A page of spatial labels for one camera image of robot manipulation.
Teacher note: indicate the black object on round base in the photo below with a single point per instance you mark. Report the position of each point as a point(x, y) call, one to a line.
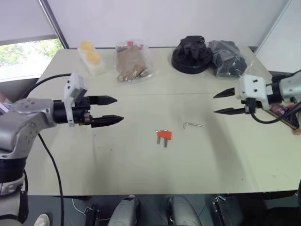
point(191, 56)

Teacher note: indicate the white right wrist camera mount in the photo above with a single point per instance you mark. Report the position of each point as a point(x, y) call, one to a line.
point(251, 90)

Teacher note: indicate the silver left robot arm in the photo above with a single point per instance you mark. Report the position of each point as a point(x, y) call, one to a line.
point(21, 122)

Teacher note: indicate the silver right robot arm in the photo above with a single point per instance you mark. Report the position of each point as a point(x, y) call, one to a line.
point(285, 88)

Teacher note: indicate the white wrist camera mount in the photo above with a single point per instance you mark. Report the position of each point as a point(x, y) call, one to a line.
point(251, 90)
point(74, 87)

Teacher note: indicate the white shoe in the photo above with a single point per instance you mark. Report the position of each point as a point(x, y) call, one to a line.
point(42, 220)

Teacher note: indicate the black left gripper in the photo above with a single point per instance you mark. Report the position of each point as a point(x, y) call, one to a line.
point(81, 113)

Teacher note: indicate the small orange bracket part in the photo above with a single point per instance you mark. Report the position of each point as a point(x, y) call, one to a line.
point(165, 134)

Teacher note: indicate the grey robot leg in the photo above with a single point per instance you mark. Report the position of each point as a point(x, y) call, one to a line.
point(125, 212)

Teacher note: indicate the silver robot torso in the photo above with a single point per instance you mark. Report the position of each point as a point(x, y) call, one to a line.
point(10, 186)

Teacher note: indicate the black table clamp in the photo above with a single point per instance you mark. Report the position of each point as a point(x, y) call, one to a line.
point(225, 212)
point(92, 215)

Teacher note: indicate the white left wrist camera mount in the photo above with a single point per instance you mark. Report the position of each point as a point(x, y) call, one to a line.
point(74, 87)

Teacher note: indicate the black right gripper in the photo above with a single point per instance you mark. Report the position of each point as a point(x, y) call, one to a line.
point(251, 105)

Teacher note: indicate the clear bag black contents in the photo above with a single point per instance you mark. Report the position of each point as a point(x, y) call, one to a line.
point(228, 58)

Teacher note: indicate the metal allen key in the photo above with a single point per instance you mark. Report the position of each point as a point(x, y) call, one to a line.
point(194, 124)

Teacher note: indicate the white foam tray yellow discs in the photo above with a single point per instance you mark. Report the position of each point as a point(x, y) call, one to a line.
point(91, 58)

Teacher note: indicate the white roller blind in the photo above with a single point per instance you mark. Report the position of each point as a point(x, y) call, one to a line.
point(22, 18)

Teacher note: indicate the clear bag brown contents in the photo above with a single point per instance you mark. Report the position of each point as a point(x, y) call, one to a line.
point(131, 63)

